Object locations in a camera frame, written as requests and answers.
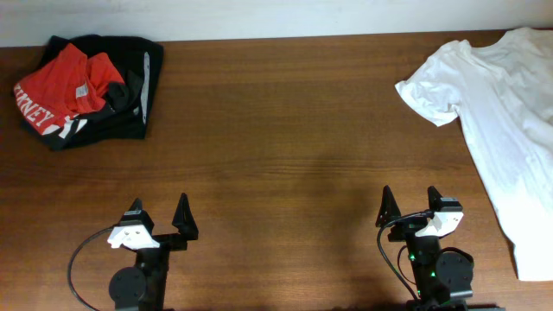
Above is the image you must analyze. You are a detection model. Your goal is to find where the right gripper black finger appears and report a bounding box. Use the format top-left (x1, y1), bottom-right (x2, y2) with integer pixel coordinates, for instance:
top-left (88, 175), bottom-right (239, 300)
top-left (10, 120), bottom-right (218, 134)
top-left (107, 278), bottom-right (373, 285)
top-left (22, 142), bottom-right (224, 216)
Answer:
top-left (427, 186), bottom-right (442, 212)
top-left (375, 185), bottom-right (401, 227)

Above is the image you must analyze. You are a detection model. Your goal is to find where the white t-shirt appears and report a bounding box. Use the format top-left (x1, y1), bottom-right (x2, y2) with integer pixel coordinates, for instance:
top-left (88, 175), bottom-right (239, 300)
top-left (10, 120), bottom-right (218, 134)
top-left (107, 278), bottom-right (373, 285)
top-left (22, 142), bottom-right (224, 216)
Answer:
top-left (395, 28), bottom-right (552, 282)

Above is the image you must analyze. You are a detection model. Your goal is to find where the red and black folded garment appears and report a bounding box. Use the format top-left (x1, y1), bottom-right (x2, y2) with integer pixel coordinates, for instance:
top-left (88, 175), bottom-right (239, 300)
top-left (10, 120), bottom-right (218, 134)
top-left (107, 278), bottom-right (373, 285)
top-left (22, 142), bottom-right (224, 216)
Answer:
top-left (13, 44), bottom-right (131, 150)

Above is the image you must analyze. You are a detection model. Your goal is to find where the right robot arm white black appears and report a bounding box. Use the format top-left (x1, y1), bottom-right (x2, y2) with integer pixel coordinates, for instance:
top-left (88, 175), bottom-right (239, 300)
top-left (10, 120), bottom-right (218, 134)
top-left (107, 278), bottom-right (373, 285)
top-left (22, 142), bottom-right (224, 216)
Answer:
top-left (375, 186), bottom-right (500, 311)

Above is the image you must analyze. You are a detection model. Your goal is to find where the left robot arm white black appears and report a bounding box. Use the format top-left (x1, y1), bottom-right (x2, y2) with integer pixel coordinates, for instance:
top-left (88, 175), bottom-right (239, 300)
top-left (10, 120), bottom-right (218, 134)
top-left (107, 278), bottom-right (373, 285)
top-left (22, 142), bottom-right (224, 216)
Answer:
top-left (107, 194), bottom-right (199, 311)

